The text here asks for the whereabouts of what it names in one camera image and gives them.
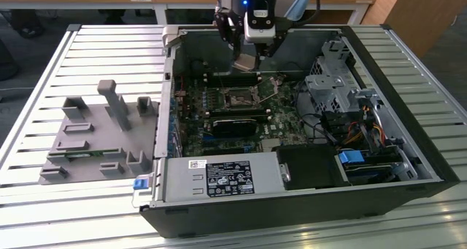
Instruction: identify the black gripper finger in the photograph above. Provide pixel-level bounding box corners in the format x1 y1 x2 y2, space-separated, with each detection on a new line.
254 31 288 69
213 11 245 60

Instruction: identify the silver square CPU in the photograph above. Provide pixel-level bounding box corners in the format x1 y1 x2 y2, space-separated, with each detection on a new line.
232 54 257 72

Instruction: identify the metal CPU socket cover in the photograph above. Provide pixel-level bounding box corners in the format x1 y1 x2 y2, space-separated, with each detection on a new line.
254 75 282 103

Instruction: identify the black RAM slot bank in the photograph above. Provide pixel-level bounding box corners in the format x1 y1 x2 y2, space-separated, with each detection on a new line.
208 108 270 120
209 71 265 88

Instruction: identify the black CPU socket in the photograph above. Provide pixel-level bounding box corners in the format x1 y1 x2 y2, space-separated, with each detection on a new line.
220 86 261 109

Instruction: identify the pale blue teach pendant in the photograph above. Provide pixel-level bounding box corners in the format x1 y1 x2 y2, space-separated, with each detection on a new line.
285 0 309 22

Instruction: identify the silver metal drive cage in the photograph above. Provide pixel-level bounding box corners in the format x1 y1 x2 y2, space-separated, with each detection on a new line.
304 39 384 113

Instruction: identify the green motherboard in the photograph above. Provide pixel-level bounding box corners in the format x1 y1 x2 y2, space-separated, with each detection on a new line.
170 73 314 158

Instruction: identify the black graphics card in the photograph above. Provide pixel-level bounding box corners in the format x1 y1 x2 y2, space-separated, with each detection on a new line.
210 117 258 136

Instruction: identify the black chair base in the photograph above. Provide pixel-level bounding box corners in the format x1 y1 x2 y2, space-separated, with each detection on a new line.
97 9 126 25

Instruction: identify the silver chipset heatsink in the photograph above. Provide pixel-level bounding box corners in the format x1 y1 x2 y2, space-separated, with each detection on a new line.
260 138 284 153

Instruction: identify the brown wooden cabinet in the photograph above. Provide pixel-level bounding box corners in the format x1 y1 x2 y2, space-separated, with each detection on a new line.
360 0 467 60

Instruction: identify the black plastic shroud box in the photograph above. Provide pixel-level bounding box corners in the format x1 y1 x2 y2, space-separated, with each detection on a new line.
273 144 353 191

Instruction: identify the blue disk carrier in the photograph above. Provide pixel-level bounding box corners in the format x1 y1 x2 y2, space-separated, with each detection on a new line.
337 149 364 167

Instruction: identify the silver power supply unit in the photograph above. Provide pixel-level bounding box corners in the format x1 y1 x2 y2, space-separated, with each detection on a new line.
161 152 285 202

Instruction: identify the black hard disk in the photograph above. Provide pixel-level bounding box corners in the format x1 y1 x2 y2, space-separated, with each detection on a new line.
344 164 397 183

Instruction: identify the grey plastic parts rack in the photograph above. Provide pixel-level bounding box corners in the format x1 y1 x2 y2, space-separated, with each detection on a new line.
37 79 161 186

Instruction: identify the black mesh waste bin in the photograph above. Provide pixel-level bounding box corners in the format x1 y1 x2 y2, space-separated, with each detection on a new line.
9 9 46 39

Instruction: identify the green RAM stick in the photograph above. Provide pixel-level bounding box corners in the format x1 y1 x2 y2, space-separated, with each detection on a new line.
65 149 120 160

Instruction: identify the black open PC case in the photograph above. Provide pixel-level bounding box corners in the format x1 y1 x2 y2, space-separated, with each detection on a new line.
138 24 461 239

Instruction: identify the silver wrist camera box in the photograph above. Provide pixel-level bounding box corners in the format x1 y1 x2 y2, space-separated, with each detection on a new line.
242 2 277 44

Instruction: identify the grey case handle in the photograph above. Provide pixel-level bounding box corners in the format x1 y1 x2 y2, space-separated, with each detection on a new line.
161 26 182 48

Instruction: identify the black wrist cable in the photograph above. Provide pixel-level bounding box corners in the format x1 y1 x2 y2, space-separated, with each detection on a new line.
276 0 324 24

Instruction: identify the black internal cable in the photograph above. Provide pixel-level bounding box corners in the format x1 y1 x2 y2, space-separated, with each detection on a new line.
297 112 344 146

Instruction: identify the orange yellow wire bundle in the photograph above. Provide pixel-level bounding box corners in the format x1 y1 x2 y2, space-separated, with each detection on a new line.
344 122 386 146

